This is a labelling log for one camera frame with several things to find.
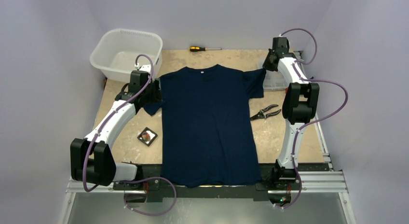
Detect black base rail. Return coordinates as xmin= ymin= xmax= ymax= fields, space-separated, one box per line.
xmin=111 ymin=163 xmax=333 ymax=204

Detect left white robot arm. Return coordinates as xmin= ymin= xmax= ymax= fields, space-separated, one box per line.
xmin=70 ymin=70 xmax=161 ymax=190

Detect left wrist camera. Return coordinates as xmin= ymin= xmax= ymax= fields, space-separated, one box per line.
xmin=135 ymin=64 xmax=152 ymax=73

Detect brooch in black box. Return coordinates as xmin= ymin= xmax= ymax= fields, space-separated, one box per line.
xmin=137 ymin=127 xmax=158 ymax=147

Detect navy blue t-shirt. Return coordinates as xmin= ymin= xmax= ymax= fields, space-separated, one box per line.
xmin=144 ymin=65 xmax=266 ymax=187

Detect black handled pliers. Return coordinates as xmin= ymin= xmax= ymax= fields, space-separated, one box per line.
xmin=250 ymin=104 xmax=281 ymax=121

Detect yellow black screwdriver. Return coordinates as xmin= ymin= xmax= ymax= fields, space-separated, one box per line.
xmin=189 ymin=46 xmax=221 ymax=52

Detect white plastic tub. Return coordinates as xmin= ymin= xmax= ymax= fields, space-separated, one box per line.
xmin=90 ymin=28 xmax=163 ymax=83

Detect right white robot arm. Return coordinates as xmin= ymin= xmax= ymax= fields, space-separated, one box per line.
xmin=263 ymin=36 xmax=320 ymax=189

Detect clear plastic parts box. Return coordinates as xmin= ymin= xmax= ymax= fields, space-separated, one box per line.
xmin=263 ymin=70 xmax=288 ymax=91

